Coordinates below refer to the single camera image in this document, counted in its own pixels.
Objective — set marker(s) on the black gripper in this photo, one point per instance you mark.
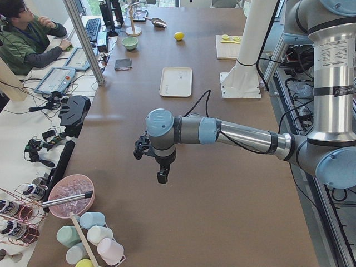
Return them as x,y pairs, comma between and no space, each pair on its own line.
164,162

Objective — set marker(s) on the yellow lemon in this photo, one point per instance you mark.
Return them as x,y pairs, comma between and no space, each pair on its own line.
179,36

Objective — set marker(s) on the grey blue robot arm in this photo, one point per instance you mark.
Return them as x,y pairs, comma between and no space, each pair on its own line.
328,151

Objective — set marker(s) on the cream rabbit tray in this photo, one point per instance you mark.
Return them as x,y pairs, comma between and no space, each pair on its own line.
176,82

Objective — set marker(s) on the metal tongs black tip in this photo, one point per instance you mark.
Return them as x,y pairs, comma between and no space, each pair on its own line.
64,200

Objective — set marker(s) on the blue cup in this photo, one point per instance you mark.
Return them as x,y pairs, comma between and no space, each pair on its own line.
90,219

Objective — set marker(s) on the white cup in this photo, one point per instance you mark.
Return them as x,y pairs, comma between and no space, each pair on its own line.
96,233

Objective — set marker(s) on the pink cup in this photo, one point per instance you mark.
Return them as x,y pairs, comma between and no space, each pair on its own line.
110,251

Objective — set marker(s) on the pink bowl of ice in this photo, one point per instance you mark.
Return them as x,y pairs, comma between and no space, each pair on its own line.
72,185

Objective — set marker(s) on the black device on table edge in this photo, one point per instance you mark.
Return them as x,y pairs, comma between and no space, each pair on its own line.
72,114

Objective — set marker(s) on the green cup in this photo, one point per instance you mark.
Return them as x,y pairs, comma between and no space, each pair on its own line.
68,236

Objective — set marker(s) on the grey folded cloth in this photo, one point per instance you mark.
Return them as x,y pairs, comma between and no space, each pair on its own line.
123,64

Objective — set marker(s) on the green ceramic bowl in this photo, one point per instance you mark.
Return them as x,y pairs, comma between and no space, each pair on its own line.
130,42

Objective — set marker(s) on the wooden cutting board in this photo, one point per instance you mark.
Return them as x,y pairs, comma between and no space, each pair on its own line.
227,51

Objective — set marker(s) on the blue teach pendant near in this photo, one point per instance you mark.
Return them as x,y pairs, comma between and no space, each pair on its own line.
56,80

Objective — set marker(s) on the blue teach pendant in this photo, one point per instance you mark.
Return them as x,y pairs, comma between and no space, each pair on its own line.
56,80
77,60

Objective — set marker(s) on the blue teach pendant far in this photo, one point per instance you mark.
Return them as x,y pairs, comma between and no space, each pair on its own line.
77,60

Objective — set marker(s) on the yellow plastic knife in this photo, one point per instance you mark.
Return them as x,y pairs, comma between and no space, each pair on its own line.
226,41

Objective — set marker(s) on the wooden stand with round base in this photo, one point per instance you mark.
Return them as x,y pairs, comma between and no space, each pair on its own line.
133,30

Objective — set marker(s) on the metal scoop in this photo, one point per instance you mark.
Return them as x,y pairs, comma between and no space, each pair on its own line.
157,22

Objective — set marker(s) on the black keyboard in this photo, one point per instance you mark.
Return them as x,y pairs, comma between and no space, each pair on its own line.
92,28

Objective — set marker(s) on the person in green jacket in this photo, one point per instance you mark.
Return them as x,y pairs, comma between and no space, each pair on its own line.
29,41

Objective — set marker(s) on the white camera pole base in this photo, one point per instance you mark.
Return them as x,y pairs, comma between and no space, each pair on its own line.
242,81

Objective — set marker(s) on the copper wire bottle rack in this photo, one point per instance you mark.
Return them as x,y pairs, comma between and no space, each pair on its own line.
21,218

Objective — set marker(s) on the aluminium frame post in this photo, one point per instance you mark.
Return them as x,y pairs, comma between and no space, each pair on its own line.
82,36

